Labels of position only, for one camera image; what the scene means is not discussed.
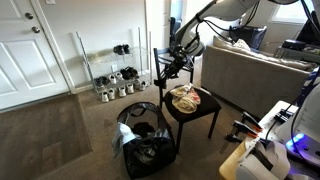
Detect crumpled beige cloth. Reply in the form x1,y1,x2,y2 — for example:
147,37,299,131
169,83,202,115

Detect white panel door with deadbolt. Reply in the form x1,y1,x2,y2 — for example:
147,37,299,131
0,0,72,111

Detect dark blue folding chair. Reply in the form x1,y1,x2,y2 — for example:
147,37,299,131
228,24,268,52

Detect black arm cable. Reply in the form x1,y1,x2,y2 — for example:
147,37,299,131
194,2,262,46

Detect black mesh hamper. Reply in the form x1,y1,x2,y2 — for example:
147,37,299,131
116,101,178,180

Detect white cloth in hamper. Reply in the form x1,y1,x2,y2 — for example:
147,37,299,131
111,122,142,158

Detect patterned white pillow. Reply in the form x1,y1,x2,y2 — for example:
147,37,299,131
232,38,252,52

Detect wooden work table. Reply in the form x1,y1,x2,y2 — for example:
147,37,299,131
218,99,320,180

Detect black box on side table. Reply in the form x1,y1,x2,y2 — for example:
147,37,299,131
282,38,308,52

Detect black shoe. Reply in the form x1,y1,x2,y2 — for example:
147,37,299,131
119,68,132,81
112,44,126,56
128,66,140,80
122,43,132,55

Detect grey fabric sofa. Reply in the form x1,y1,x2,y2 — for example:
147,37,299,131
200,35,318,118

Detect wire shoe rack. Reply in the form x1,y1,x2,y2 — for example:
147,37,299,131
75,27,154,101

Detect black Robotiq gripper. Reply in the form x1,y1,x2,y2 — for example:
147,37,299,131
161,45,196,82

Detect white VR headset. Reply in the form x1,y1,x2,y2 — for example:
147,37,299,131
234,139,291,180

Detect bright window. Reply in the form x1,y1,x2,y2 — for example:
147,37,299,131
270,0,310,25

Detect orange handled black clamp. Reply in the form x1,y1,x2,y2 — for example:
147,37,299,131
223,120,260,145
240,111,264,133

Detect black clothes in hamper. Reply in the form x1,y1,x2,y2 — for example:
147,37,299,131
132,121,155,138

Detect black base cable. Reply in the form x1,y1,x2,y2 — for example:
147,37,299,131
264,71,320,158

